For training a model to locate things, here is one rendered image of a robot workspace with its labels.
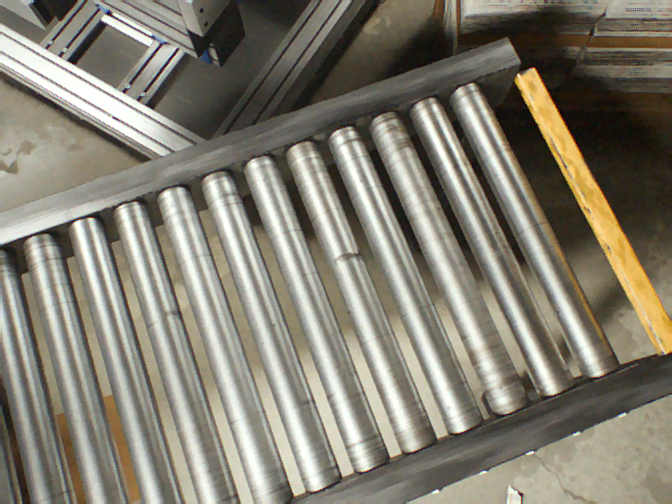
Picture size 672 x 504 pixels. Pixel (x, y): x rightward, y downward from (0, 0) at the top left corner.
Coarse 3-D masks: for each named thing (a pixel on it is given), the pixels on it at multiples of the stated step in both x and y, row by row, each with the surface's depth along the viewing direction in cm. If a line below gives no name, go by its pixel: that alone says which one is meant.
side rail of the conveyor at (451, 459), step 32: (576, 384) 88; (608, 384) 81; (640, 384) 80; (512, 416) 80; (544, 416) 80; (576, 416) 79; (608, 416) 79; (448, 448) 79; (480, 448) 79; (512, 448) 78; (352, 480) 78; (384, 480) 78; (416, 480) 78; (448, 480) 78
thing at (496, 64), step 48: (480, 48) 95; (336, 96) 93; (384, 96) 93; (432, 96) 93; (240, 144) 91; (288, 144) 91; (96, 192) 89; (144, 192) 89; (192, 192) 93; (240, 192) 99; (0, 240) 87
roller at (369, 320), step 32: (288, 160) 92; (320, 160) 91; (320, 192) 89; (320, 224) 88; (352, 256) 86; (352, 288) 85; (352, 320) 85; (384, 320) 84; (384, 352) 82; (384, 384) 81; (416, 416) 80; (416, 448) 79
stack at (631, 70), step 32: (448, 0) 157; (480, 0) 129; (512, 0) 129; (544, 0) 128; (576, 0) 128; (608, 0) 128; (640, 0) 127; (448, 32) 157; (480, 32) 140; (512, 32) 139; (544, 32) 139; (576, 32) 139; (608, 32) 138; (640, 32) 138; (544, 64) 151; (576, 64) 151; (608, 64) 150; (640, 64) 150; (640, 128) 178
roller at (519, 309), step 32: (416, 128) 94; (448, 128) 91; (448, 160) 90; (448, 192) 90; (480, 192) 89; (480, 224) 87; (480, 256) 87; (512, 256) 86; (512, 288) 84; (512, 320) 84; (544, 320) 84; (544, 352) 82; (544, 384) 81
